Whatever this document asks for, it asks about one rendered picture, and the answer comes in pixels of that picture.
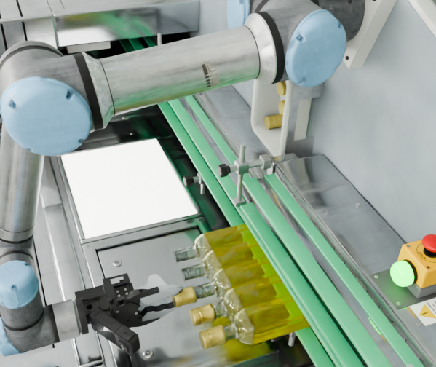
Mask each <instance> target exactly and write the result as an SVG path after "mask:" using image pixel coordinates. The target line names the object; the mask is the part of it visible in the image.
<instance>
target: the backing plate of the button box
mask: <svg viewBox="0 0 436 367"><path fill-rule="evenodd" d="M390 270H391V269H388V270H384V271H382V272H377V273H374V274H371V275H369V276H370V278H371V279H372V280H373V282H374V283H375V284H376V285H377V286H378V288H379V289H380V290H381V292H382V293H383V294H384V295H385V296H386V297H387V298H388V300H389V301H390V302H391V304H392V305H393V306H394V308H395V309H402V308H404V307H408V306H410V305H413V304H417V303H419V302H423V301H426V300H429V299H433V298H435V297H436V293H432V294H430V295H427V296H423V297H421V298H416V297H415V296H414V295H413V294H412V293H411V291H410V290H409V289H408V288H407V286H405V287H402V286H399V285H397V284H396V283H395V282H394V281H393V279H392V276H391V273H390Z"/></svg>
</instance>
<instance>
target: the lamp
mask: <svg viewBox="0 0 436 367"><path fill-rule="evenodd" d="M390 273H391V276H392V279H393V281H394V282H395V283H396V284H397V285H399V286H402V287H405V286H408V285H413V284H415V283H416V282H417V280H418V274H417V271H416V268H415V266H414V265H413V263H412V262H411V261H409V260H407V259H404V260H401V261H399V262H396V263H394V264H393V265H392V267H391V270H390Z"/></svg>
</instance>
